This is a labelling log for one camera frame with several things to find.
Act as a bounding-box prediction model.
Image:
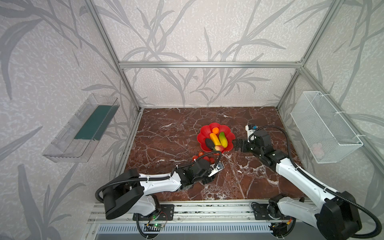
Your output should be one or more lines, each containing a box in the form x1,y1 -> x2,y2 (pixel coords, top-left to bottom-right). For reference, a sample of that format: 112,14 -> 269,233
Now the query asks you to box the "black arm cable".
94,150 -> 223,203
248,125 -> 382,239

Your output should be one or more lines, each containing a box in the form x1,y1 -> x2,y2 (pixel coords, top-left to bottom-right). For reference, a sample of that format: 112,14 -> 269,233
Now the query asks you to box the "black mounting plate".
133,204 -> 175,221
251,202 -> 292,222

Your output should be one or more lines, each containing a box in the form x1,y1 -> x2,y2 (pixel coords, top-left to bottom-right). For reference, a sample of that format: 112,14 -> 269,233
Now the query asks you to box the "small fake orange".
212,128 -> 220,135

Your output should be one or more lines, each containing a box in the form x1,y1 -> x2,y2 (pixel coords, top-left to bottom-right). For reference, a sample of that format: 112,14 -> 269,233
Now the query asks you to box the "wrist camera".
245,124 -> 258,143
209,162 -> 224,177

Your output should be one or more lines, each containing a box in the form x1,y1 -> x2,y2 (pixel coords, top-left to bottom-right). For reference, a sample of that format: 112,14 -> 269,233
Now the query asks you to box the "dark fake avocado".
205,138 -> 216,150

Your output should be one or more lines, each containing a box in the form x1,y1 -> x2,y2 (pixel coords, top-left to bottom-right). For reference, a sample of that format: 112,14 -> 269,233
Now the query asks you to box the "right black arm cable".
248,125 -> 382,239

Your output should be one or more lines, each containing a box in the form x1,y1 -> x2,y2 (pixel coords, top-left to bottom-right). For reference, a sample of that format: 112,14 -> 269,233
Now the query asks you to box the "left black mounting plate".
133,204 -> 175,221

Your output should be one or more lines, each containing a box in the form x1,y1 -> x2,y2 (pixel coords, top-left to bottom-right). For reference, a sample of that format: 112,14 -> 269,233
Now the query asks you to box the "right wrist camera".
245,124 -> 258,143

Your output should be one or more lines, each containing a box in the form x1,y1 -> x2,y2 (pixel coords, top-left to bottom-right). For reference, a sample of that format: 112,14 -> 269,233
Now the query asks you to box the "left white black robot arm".
95,159 -> 224,220

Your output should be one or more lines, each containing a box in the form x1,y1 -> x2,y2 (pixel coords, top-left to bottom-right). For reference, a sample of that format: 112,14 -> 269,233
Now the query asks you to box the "red fake cherry tomato bunch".
193,152 -> 215,165

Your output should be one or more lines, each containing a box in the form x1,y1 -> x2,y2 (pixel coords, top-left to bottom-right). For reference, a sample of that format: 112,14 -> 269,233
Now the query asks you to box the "green circuit board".
145,223 -> 166,232

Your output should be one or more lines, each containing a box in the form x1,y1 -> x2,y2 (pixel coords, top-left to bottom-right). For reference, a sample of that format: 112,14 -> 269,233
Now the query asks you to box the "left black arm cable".
94,150 -> 223,203

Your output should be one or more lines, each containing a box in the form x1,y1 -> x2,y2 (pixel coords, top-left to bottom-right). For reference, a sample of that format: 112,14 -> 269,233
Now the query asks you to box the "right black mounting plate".
251,202 -> 292,222

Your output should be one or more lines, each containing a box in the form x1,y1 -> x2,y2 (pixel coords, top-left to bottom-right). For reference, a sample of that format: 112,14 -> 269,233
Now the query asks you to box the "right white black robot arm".
233,130 -> 362,240

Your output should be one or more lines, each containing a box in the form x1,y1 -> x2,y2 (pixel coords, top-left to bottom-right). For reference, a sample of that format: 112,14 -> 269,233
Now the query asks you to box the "clear plastic wall bin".
42,94 -> 120,163

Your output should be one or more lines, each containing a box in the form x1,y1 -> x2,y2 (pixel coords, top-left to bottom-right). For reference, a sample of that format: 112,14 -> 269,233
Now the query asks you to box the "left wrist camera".
209,162 -> 224,177

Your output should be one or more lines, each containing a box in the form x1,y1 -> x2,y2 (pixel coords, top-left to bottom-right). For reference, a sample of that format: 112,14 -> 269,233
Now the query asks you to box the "white wire mesh basket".
291,91 -> 364,164

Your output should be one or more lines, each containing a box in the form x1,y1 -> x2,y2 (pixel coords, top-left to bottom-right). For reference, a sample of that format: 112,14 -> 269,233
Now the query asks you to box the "red flower-shaped fruit bowl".
197,123 -> 235,153

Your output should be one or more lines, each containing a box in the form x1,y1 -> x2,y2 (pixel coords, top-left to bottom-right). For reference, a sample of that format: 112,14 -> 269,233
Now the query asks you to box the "yellow fake squash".
210,133 -> 222,146

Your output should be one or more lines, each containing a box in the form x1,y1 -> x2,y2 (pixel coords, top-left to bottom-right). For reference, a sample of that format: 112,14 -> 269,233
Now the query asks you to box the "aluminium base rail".
87,199 -> 321,225

